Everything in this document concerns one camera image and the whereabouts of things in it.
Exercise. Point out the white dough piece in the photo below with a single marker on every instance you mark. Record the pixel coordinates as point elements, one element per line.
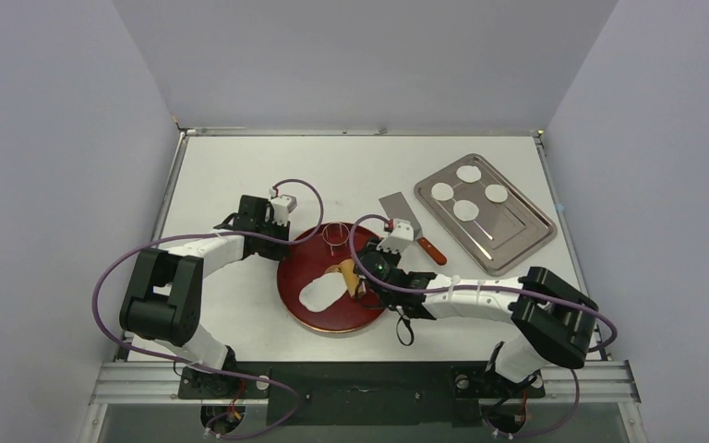
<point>322,292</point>

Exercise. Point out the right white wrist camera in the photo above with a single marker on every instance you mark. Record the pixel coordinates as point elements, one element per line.
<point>400,234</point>

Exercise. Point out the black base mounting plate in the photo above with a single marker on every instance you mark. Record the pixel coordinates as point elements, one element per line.
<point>458,393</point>

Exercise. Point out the white dumpling wrapper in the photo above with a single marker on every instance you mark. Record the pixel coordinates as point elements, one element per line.
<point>465,210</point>
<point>496,193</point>
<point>442,192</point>
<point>469,174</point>

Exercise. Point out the rectangular steel tray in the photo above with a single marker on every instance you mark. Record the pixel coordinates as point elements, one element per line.
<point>503,235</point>

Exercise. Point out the wooden dough roller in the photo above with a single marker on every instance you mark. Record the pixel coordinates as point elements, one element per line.
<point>352,281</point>

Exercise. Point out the round red lacquer tray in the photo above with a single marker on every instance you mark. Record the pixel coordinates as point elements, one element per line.
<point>317,254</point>

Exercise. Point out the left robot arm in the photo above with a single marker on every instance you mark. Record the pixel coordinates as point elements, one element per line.
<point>163,298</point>

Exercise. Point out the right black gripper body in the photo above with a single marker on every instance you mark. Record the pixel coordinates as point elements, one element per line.
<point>363,273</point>

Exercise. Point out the aluminium frame rail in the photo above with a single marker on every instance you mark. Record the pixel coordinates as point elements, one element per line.
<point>159,383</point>

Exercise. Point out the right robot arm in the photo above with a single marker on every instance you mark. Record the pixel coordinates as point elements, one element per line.
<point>555,321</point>

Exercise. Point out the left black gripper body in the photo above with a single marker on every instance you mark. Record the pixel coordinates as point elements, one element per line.
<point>273,230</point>

